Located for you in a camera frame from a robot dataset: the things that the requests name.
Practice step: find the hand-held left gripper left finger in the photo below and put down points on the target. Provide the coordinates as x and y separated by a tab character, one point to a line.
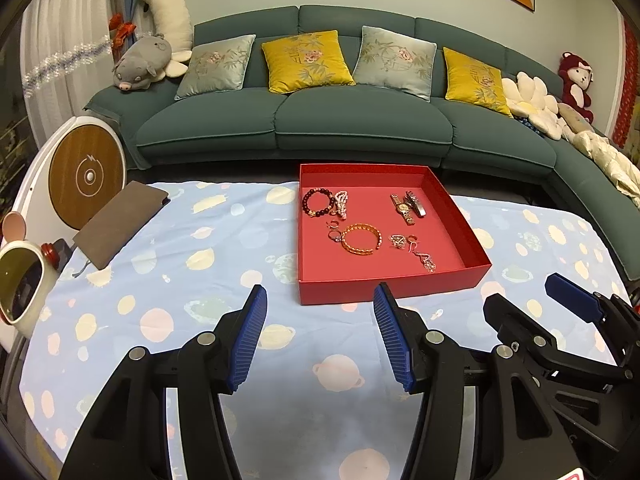
247	340

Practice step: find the white flower cushion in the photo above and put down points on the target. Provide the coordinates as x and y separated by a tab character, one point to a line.
532	102

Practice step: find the yellow embroidered cushion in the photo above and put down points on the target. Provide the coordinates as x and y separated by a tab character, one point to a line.
475	82
305	62

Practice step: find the brown notebook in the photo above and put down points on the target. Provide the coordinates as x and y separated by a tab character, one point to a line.
120	225

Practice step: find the grey-green embroidered cushion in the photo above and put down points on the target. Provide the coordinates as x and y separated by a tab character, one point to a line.
395	62
215	67

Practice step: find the cream quilted blanket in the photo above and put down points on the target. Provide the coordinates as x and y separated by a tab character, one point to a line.
610	160

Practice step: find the white curtain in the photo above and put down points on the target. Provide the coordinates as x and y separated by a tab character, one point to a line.
65	35

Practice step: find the red bow tieback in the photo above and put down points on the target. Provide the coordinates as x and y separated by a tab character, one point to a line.
121	29

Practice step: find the cream mirror with ears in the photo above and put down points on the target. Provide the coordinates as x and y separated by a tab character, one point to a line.
22	280

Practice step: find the red hanging wall decoration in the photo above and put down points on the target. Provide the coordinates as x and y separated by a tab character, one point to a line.
627	90

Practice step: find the small red round object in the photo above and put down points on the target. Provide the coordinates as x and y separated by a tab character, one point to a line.
49	253

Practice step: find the silver hair clip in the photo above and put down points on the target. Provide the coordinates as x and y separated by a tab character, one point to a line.
419	205

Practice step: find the red plush monkey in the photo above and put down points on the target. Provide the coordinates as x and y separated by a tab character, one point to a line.
576	85

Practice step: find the tan small pillow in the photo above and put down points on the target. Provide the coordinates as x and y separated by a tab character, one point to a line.
575	117

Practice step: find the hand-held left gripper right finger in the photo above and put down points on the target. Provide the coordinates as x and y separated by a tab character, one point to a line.
392	340

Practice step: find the silver flower earring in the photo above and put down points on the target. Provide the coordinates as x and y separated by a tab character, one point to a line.
425	259

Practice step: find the gold hoop earring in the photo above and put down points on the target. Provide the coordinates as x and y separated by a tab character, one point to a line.
333	222

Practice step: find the grey plush pig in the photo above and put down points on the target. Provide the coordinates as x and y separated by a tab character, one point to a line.
140	65

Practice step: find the white plush cow pillow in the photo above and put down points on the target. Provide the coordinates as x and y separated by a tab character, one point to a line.
167	15

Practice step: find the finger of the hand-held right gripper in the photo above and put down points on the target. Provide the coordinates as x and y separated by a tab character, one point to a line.
515	325
575	299

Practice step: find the gold wristwatch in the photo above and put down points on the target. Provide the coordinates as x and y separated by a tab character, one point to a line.
403	209

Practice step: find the blue planet-print tablecloth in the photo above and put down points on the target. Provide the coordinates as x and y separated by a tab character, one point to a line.
165	305

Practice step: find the green sofa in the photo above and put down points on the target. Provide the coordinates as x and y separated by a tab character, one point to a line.
350	130

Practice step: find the red cardboard box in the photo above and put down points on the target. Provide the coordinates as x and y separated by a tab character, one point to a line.
390	287

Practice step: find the round white wooden side table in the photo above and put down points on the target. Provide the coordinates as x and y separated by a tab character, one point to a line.
87	175

